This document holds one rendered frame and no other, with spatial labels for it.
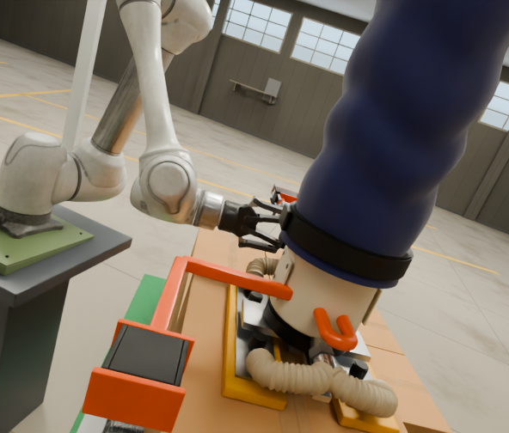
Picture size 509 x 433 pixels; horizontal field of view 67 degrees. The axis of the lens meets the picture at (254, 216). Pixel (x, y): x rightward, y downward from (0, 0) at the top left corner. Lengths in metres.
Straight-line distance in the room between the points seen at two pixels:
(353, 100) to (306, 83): 11.53
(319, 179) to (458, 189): 11.81
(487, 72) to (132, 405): 0.58
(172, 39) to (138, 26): 0.18
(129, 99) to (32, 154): 0.31
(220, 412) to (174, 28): 0.96
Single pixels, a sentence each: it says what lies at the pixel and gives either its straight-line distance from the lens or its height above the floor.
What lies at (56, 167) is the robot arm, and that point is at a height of 0.98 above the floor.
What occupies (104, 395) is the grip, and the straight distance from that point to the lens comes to 0.41.
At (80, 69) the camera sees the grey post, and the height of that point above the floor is 1.00.
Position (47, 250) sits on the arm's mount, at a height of 0.77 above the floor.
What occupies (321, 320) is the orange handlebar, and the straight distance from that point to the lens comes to 0.63.
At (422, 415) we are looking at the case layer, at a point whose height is 0.54.
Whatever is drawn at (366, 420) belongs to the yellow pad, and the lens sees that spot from 0.70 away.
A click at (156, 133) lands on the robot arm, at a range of 0.80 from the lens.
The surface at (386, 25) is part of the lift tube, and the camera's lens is 0.61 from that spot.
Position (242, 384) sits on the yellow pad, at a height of 0.97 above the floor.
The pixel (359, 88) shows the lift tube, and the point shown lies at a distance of 0.61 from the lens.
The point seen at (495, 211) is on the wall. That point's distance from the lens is 12.73.
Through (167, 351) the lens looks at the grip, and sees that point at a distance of 0.43.
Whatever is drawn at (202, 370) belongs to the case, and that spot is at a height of 0.95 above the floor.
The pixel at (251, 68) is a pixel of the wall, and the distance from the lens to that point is 12.52.
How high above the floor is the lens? 1.38
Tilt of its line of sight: 17 degrees down
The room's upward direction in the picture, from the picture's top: 20 degrees clockwise
